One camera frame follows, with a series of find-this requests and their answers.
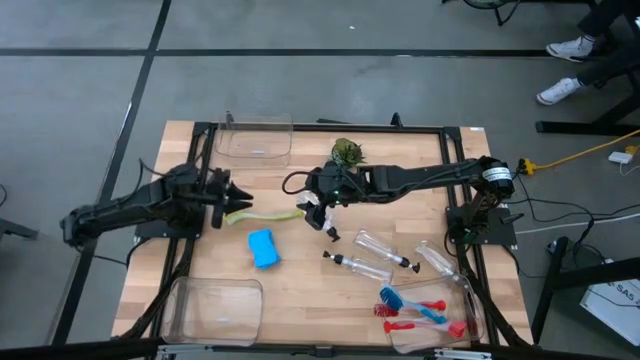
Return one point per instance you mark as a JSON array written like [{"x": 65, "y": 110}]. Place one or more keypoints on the yellow black power plug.
[{"x": 525, "y": 166}]

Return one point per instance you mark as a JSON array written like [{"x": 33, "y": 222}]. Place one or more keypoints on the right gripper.
[{"x": 330, "y": 182}]

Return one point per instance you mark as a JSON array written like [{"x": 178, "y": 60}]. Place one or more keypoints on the black desk base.
[{"x": 575, "y": 128}]

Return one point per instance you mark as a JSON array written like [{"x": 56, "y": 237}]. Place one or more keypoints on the person's leg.
[
  {"x": 610, "y": 17},
  {"x": 610, "y": 62}
]

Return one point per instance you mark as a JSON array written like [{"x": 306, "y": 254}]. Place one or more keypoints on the blue sponge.
[{"x": 262, "y": 245}]

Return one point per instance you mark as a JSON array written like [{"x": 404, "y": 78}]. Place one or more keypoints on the clear plastic bin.
[
  {"x": 210, "y": 310},
  {"x": 255, "y": 145},
  {"x": 425, "y": 345}
]

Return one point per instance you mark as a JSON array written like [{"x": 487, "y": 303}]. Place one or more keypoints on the black furniture foot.
[{"x": 17, "y": 229}]

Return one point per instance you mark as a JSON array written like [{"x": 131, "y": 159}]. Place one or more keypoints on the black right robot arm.
[{"x": 425, "y": 177}]

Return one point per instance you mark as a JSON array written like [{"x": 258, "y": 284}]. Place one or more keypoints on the black stand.
[{"x": 551, "y": 285}]

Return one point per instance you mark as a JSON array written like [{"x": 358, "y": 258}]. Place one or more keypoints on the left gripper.
[{"x": 217, "y": 192}]

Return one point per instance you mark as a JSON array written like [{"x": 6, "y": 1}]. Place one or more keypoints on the person's white shoe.
[
  {"x": 557, "y": 91},
  {"x": 570, "y": 48}
]

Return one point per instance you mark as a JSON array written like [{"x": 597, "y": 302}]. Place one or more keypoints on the black chair base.
[{"x": 498, "y": 17}]

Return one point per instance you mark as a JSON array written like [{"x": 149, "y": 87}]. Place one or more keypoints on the black aluminium frame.
[{"x": 320, "y": 128}]

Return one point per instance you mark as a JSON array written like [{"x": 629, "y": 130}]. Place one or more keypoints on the white power adapter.
[{"x": 620, "y": 157}]

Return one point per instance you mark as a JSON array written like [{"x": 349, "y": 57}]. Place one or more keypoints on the red dish brush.
[
  {"x": 395, "y": 327},
  {"x": 434, "y": 304}
]

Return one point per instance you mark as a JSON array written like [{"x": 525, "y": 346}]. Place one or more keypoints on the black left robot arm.
[{"x": 125, "y": 207}]

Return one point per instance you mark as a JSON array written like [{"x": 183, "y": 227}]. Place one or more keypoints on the white cardboard box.
[{"x": 615, "y": 310}]

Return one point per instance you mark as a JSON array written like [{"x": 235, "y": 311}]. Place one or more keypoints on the potted succulent plant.
[{"x": 347, "y": 152}]

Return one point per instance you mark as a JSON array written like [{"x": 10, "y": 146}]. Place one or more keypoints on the blue dish brush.
[{"x": 390, "y": 296}]

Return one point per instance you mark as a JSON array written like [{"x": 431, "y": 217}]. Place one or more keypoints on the green dish brush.
[{"x": 280, "y": 216}]

